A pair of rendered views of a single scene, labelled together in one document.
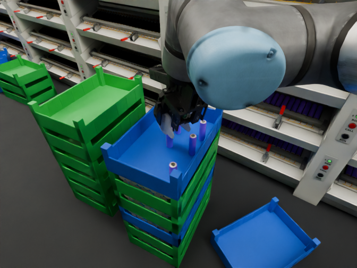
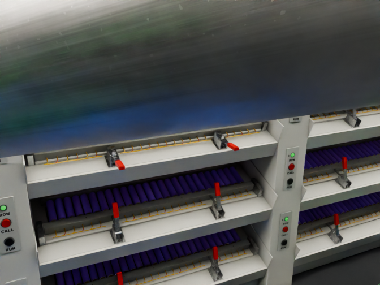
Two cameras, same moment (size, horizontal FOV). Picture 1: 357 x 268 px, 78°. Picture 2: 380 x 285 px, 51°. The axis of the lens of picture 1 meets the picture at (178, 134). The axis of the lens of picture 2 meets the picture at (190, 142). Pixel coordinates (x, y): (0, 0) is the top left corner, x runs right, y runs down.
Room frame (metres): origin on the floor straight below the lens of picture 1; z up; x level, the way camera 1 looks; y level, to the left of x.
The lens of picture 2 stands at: (-0.13, -0.12, 0.82)
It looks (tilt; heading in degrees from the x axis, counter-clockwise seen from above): 20 degrees down; 300
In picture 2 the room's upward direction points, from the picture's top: straight up
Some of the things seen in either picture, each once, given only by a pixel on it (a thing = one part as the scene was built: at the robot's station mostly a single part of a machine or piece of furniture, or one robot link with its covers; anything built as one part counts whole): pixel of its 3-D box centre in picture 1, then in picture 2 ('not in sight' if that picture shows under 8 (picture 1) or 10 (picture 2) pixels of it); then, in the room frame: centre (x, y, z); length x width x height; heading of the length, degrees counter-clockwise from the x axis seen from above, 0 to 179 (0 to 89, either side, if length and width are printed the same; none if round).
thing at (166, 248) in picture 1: (171, 201); not in sight; (0.46, 0.02, 0.12); 0.30 x 0.20 x 0.08; 153
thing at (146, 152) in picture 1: (169, 134); not in sight; (0.46, 0.02, 0.44); 0.30 x 0.20 x 0.08; 153
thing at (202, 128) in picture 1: (202, 130); not in sight; (0.48, -0.07, 0.44); 0.02 x 0.02 x 0.06
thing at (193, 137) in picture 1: (192, 144); not in sight; (0.42, -0.04, 0.44); 0.02 x 0.02 x 0.06
